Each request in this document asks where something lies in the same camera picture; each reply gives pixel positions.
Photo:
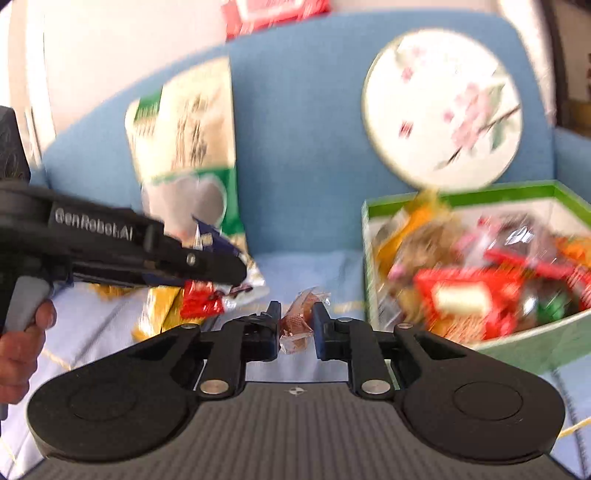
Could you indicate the red pack on sofa back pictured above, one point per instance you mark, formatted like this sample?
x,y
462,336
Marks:
x,y
277,14

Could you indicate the blue fabric sofa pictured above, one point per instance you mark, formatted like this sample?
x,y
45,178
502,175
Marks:
x,y
300,115

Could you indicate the large beige green grain pouch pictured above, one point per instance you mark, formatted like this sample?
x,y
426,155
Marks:
x,y
184,138

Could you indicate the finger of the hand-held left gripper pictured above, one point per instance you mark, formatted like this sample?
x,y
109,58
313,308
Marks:
x,y
217,267

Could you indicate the person's left hand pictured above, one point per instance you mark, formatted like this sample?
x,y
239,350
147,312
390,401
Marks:
x,y
23,355

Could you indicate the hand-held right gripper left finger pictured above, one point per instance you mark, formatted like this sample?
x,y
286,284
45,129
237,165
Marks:
x,y
274,330

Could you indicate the orange green chip packet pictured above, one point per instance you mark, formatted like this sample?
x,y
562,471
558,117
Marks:
x,y
415,217

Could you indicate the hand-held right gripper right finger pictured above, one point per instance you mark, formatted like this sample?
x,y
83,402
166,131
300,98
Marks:
x,y
321,330

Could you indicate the yellow snack packet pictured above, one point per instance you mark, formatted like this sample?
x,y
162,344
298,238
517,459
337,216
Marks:
x,y
157,309

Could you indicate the round blossom fan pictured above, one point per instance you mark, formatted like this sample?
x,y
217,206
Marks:
x,y
438,115

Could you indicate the blue striped sheet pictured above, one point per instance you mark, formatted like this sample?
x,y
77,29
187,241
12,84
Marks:
x,y
300,272

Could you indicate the clear red-check snack packet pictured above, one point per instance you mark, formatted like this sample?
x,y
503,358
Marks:
x,y
512,254

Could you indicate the small red snack packet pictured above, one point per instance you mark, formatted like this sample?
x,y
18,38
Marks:
x,y
198,300

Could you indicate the blue white snack packet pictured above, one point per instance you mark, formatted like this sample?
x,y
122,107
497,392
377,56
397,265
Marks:
x,y
217,242

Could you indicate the green cardboard box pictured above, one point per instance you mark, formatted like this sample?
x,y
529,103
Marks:
x,y
508,346

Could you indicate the small brown candy packet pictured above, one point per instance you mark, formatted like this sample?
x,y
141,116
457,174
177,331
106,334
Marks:
x,y
298,323

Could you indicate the red white-lettered snack packet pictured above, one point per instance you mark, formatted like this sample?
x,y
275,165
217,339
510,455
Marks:
x,y
461,295

